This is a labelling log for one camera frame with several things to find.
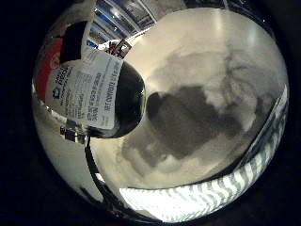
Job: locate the spray bottle with white label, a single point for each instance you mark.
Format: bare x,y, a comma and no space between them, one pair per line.
94,91

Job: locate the grey and white striped cloth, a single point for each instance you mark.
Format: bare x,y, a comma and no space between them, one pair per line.
200,197

